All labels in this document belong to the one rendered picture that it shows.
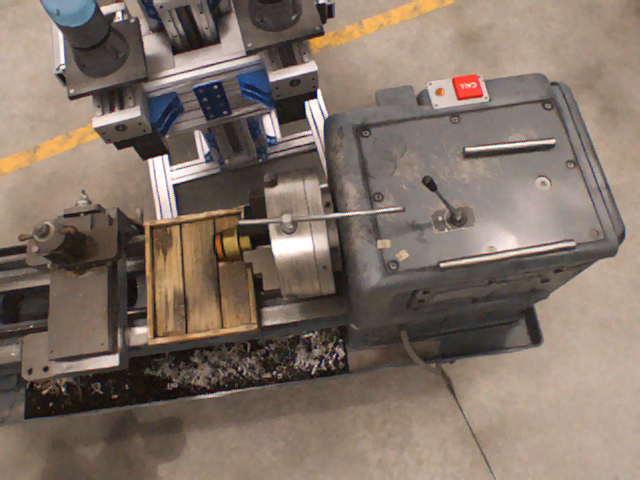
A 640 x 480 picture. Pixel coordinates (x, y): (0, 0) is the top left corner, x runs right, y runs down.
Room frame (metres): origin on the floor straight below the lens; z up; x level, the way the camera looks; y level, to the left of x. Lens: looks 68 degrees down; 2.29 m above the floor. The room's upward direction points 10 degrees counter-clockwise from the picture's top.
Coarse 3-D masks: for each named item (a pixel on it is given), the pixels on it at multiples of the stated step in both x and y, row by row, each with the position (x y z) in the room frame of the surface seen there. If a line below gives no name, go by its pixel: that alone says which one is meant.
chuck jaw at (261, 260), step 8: (248, 256) 0.43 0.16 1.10; (256, 256) 0.42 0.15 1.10; (264, 256) 0.42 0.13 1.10; (272, 256) 0.41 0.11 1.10; (248, 264) 0.41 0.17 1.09; (256, 264) 0.40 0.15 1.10; (264, 264) 0.40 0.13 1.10; (272, 264) 0.40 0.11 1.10; (256, 272) 0.38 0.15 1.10; (264, 272) 0.38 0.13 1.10; (272, 272) 0.38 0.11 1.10; (264, 280) 0.36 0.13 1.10; (272, 280) 0.36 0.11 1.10; (264, 288) 0.34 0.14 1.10; (272, 288) 0.34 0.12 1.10; (288, 296) 0.32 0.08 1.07
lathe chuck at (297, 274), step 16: (272, 176) 0.58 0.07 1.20; (288, 176) 0.56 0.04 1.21; (272, 192) 0.52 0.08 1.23; (288, 192) 0.51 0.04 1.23; (304, 192) 0.50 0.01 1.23; (272, 208) 0.48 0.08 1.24; (288, 208) 0.47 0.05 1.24; (304, 208) 0.46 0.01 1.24; (272, 224) 0.44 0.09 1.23; (304, 224) 0.43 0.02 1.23; (272, 240) 0.41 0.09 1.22; (288, 240) 0.40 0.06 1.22; (304, 240) 0.40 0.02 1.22; (288, 256) 0.37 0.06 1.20; (304, 256) 0.37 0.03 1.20; (288, 272) 0.35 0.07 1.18; (304, 272) 0.34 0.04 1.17; (288, 288) 0.32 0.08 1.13; (304, 288) 0.32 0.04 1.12; (320, 288) 0.31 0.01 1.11
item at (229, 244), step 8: (224, 232) 0.49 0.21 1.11; (232, 232) 0.49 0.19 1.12; (216, 240) 0.48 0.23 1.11; (224, 240) 0.47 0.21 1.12; (232, 240) 0.47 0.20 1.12; (240, 240) 0.47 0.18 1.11; (248, 240) 0.46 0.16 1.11; (216, 248) 0.46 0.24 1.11; (224, 248) 0.45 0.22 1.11; (232, 248) 0.45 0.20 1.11; (240, 248) 0.45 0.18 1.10; (248, 248) 0.45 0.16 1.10; (256, 248) 0.46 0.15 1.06; (216, 256) 0.44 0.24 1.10; (224, 256) 0.44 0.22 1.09; (232, 256) 0.43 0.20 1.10; (240, 256) 0.43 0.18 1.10
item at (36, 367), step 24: (120, 216) 0.69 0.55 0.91; (120, 264) 0.54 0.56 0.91; (120, 288) 0.46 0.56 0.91; (120, 312) 0.40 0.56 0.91; (120, 336) 0.33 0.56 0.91; (24, 360) 0.31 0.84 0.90; (48, 360) 0.30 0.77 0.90; (72, 360) 0.28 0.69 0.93; (96, 360) 0.27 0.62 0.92; (120, 360) 0.26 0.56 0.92
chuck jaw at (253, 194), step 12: (276, 180) 0.56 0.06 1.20; (252, 192) 0.55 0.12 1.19; (264, 192) 0.54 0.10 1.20; (252, 204) 0.52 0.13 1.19; (264, 204) 0.51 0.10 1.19; (252, 216) 0.50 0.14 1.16; (264, 216) 0.50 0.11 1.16; (240, 228) 0.49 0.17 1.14; (252, 228) 0.48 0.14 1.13; (264, 228) 0.48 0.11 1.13
